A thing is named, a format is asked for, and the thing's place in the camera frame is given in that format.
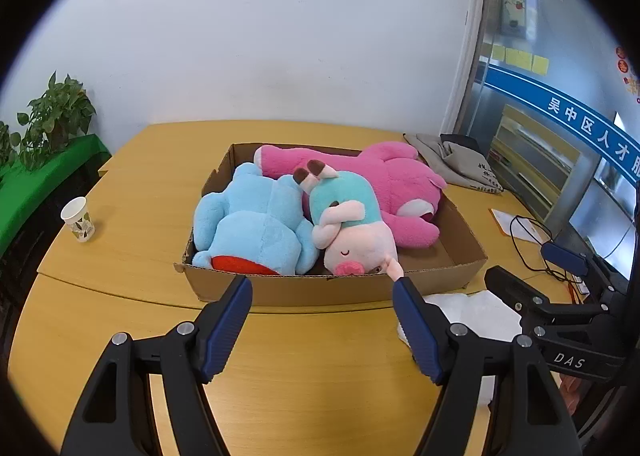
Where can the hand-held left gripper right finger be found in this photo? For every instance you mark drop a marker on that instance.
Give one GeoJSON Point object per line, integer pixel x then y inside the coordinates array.
{"type": "Point", "coordinates": [417, 331]}

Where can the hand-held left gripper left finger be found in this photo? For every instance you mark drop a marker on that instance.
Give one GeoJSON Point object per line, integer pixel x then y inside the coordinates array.
{"type": "Point", "coordinates": [225, 331]}

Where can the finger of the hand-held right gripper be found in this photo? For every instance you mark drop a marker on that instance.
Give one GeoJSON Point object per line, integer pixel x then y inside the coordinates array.
{"type": "Point", "coordinates": [515, 291]}
{"type": "Point", "coordinates": [565, 257]}

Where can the panda plush toy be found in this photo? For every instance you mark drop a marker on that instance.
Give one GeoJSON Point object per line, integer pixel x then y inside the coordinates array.
{"type": "Point", "coordinates": [475, 316]}

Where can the brown cardboard box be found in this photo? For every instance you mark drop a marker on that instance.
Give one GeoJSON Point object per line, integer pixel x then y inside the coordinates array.
{"type": "Point", "coordinates": [310, 291]}

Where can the light blue plush toy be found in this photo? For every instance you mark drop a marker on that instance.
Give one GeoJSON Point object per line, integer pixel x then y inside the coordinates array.
{"type": "Point", "coordinates": [250, 231]}

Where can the pink pig plush toy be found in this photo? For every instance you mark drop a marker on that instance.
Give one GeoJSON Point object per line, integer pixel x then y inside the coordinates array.
{"type": "Point", "coordinates": [350, 236]}

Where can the pink plush bear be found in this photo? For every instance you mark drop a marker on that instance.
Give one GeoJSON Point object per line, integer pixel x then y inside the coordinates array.
{"type": "Point", "coordinates": [395, 175]}

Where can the white paper sheet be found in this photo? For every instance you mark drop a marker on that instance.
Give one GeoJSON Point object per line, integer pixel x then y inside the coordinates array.
{"type": "Point", "coordinates": [502, 221]}

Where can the grey cloth bag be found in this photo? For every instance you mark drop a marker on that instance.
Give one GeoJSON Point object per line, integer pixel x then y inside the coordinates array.
{"type": "Point", "coordinates": [455, 160]}

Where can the blue banner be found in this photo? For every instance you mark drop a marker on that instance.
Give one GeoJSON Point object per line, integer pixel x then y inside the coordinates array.
{"type": "Point", "coordinates": [550, 105]}

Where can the printed paper cup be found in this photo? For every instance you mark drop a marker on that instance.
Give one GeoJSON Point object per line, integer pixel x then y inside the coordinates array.
{"type": "Point", "coordinates": [80, 223]}

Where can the yellow sticky note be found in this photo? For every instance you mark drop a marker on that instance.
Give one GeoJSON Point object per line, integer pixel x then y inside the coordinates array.
{"type": "Point", "coordinates": [540, 64]}
{"type": "Point", "coordinates": [518, 58]}
{"type": "Point", "coordinates": [498, 52]}

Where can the red window stickers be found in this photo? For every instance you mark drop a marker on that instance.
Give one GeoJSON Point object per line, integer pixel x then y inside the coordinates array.
{"type": "Point", "coordinates": [625, 68]}

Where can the green cloth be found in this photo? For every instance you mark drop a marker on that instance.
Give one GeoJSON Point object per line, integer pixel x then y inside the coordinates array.
{"type": "Point", "coordinates": [55, 165]}

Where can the cartoon poster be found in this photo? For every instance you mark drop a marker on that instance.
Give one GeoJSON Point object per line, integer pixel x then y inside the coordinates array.
{"type": "Point", "coordinates": [519, 3]}

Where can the large green potted plant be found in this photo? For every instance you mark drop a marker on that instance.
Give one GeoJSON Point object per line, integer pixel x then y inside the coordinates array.
{"type": "Point", "coordinates": [55, 115]}

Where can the small green potted plant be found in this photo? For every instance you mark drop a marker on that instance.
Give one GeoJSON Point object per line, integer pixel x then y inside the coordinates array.
{"type": "Point", "coordinates": [6, 145]}

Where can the grey metal frame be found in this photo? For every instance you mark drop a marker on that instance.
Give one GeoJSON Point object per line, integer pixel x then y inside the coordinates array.
{"type": "Point", "coordinates": [575, 186]}

